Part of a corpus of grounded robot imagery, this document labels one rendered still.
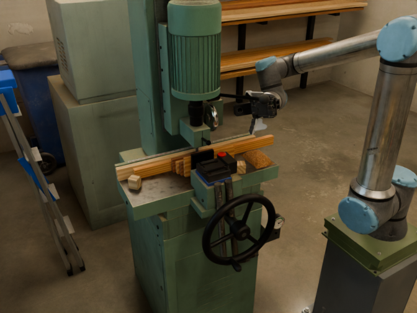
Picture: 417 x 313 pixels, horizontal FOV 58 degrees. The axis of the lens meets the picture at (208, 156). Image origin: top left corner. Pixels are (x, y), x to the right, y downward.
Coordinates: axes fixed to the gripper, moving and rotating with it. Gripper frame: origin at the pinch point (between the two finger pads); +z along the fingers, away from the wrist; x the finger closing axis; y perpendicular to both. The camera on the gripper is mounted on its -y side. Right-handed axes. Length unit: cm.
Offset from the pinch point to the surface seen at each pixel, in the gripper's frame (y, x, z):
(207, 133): -16.3, 6.6, -0.7
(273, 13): -48, -54, -247
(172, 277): -34, 62, 12
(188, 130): -23.0, 4.7, 1.1
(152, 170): -35.7, 17.2, 10.7
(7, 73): -108, -26, 4
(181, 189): -22.5, 23.4, 14.0
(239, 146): -11.0, 16.1, -18.1
